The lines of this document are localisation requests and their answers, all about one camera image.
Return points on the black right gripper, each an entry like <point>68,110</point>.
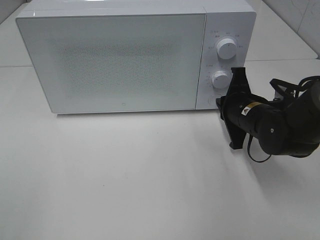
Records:
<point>242,113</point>

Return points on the white microwave oven body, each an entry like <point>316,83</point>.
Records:
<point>223,18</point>

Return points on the white microwave door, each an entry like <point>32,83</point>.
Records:
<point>103,64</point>

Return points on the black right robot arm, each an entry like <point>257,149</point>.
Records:
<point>288,125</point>

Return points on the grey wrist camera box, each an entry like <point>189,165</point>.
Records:
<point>279,92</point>

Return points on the upper white power knob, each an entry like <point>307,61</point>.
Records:
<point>226,48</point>

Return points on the white timer knob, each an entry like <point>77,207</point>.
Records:
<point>220,79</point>

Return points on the round white door button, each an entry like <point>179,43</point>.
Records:
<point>212,100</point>

